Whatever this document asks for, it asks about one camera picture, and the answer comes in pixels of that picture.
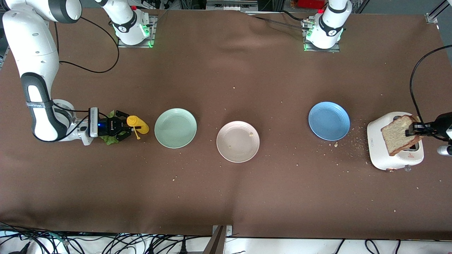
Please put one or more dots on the red box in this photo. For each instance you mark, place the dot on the red box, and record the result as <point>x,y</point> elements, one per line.
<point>310,3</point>

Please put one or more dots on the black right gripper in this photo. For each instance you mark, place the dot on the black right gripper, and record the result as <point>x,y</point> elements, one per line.
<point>112,127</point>

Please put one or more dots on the brown bread slice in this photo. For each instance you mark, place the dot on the brown bread slice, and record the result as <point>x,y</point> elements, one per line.
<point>395,137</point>

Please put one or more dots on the white toaster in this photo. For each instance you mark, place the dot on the white toaster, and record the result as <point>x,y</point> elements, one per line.
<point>376,144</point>

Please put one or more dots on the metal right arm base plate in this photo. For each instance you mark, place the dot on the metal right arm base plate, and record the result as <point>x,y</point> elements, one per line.
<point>152,35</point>

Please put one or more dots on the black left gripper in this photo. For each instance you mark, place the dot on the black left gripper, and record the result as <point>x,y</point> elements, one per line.
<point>442,123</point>

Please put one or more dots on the aluminium frame profile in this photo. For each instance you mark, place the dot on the aluminium frame profile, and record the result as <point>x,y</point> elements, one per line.
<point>436,14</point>

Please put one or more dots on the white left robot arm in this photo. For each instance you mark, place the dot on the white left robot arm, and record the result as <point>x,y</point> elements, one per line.
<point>328,28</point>

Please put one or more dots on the green lettuce leaf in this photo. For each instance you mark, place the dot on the green lettuce leaf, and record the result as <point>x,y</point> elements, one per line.
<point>110,140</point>

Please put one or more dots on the silver metal bracket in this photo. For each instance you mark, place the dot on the silver metal bracket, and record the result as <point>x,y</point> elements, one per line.
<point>229,230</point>

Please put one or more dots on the beige plate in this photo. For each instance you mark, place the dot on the beige plate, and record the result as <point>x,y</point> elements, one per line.
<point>238,141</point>

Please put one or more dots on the yellow squeeze bottle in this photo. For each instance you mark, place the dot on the yellow squeeze bottle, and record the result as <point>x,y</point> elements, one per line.
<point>142,126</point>

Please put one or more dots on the brown table cloth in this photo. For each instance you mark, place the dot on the brown table cloth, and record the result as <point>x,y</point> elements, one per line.
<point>226,197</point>

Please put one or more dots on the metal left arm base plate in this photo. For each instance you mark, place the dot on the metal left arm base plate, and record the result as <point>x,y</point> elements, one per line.
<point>337,49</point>

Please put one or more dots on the blue plate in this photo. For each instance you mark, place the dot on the blue plate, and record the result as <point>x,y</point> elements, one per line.
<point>329,121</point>

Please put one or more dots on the light green plate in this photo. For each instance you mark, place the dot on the light green plate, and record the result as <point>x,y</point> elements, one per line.
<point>175,128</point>

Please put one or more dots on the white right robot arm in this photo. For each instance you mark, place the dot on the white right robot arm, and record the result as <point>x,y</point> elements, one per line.
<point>35,46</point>

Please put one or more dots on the grey equipment box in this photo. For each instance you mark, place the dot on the grey equipment box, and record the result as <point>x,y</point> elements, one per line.
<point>231,4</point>

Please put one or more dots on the dark grey metal bar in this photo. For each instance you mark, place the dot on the dark grey metal bar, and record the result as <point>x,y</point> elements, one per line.
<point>216,243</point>

